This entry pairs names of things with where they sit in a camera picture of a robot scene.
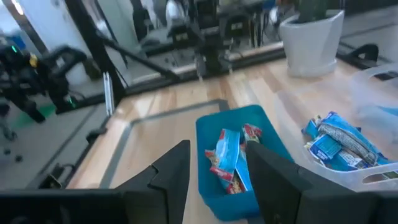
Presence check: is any small black edge clamp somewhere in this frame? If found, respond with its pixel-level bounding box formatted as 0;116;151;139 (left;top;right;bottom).
37;163;75;190
85;126;108;144

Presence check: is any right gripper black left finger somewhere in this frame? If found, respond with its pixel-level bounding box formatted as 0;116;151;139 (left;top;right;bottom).
114;139;192;224

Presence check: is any white hexagonal plant pot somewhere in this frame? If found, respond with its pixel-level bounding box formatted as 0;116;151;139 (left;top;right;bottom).
279;9;346;78

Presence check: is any black curved bracket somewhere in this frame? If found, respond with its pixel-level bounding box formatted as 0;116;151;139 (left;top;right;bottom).
336;43;381;71

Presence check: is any clear plastic bin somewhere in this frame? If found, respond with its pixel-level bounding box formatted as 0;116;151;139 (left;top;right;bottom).
348;63;398;125
273;82;398;193

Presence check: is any blue wrapper granola bar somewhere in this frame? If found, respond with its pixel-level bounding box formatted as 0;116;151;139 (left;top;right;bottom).
326;149;376;172
302;114;323;141
317;111;392;166
204;128;241;182
306;133;343;161

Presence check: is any blue plastic bin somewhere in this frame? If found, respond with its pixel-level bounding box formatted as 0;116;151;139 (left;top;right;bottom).
195;104;295;222

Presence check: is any grey-bordered translucent silicone mat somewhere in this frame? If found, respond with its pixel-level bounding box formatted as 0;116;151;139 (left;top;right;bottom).
99;98;249;224

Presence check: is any black leader arm with handle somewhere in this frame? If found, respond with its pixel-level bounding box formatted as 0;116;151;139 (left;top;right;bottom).
0;36;88;124

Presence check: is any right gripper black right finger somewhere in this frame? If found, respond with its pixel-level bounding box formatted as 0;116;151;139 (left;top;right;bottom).
245;141;313;224

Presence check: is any black aluminium table frame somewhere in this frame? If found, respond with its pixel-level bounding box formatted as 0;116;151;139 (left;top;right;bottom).
63;0;289;108

